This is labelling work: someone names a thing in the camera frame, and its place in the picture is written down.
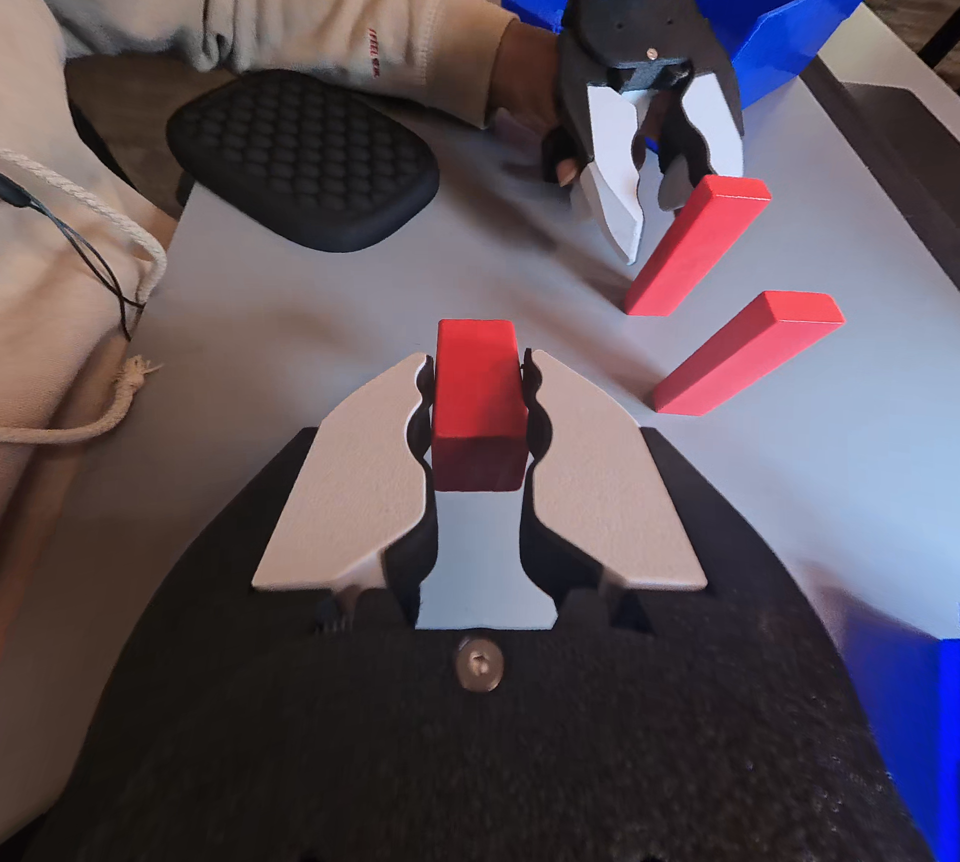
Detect black wrist rest pad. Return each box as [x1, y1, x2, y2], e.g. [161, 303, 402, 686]
[165, 71, 441, 253]

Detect black cable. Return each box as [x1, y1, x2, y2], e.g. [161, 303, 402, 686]
[0, 173, 151, 341]

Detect red wooden arch block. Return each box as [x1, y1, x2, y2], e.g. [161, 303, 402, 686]
[434, 320, 531, 491]

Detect white hoodie drawstring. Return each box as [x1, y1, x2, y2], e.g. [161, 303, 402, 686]
[0, 147, 169, 446]

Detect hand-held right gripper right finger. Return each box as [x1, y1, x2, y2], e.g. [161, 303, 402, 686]
[521, 350, 709, 593]

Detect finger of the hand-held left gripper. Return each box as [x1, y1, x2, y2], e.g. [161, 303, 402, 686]
[648, 65, 745, 214]
[585, 83, 651, 263]

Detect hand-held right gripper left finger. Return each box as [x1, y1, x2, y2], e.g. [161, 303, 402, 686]
[252, 350, 436, 596]

